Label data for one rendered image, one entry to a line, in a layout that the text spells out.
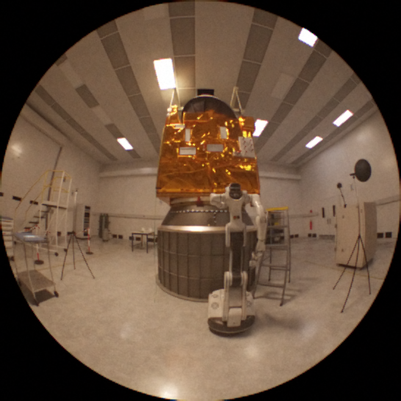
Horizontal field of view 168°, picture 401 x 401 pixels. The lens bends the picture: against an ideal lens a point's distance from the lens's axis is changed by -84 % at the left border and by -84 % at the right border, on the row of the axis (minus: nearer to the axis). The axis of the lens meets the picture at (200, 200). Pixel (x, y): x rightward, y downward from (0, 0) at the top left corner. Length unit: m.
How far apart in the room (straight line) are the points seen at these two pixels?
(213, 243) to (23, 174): 7.55
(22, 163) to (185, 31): 7.22
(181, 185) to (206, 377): 2.62
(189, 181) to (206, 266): 1.45
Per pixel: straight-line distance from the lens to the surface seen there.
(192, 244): 2.12
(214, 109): 3.76
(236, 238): 1.39
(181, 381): 1.40
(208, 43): 4.12
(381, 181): 7.68
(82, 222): 8.56
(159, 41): 4.20
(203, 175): 2.49
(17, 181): 7.40
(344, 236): 3.97
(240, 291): 1.52
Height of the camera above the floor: 1.27
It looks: 10 degrees up
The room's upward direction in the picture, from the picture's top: 1 degrees clockwise
